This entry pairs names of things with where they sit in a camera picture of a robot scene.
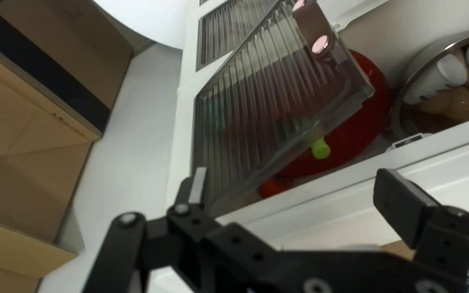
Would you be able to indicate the smoked ribbed cabinet door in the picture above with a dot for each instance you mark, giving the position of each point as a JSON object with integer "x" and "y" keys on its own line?
{"x": 267, "y": 102}
{"x": 228, "y": 26}

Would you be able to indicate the cardboard box with black band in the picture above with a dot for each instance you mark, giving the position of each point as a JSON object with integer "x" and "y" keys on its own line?
{"x": 65, "y": 49}

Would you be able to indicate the small green toy piece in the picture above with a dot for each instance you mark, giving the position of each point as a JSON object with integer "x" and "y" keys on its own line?
{"x": 321, "y": 148}

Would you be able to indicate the white three-tier storage cabinet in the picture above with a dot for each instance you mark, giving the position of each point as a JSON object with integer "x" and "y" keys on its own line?
{"x": 348, "y": 208}

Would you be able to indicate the beige toy piece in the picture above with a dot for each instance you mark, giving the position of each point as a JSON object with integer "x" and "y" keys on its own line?
{"x": 456, "y": 104}

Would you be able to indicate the metal bowl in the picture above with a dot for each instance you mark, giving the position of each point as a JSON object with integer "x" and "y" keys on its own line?
{"x": 407, "y": 81}

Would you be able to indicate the red plate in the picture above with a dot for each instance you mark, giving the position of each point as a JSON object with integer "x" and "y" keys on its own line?
{"x": 358, "y": 135}

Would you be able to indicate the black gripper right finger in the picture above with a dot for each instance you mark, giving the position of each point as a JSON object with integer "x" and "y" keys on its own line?
{"x": 407, "y": 211}

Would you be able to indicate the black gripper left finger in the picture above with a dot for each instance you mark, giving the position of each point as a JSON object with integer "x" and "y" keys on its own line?
{"x": 190, "y": 232}

